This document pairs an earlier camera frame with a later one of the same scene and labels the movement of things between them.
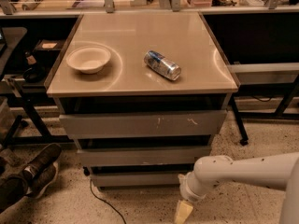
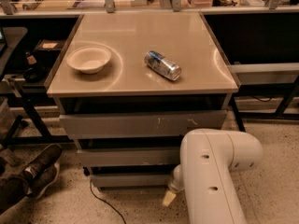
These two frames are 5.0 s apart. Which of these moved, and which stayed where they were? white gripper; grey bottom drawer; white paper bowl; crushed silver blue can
Moved: white gripper
Stayed: crushed silver blue can; grey bottom drawer; white paper bowl
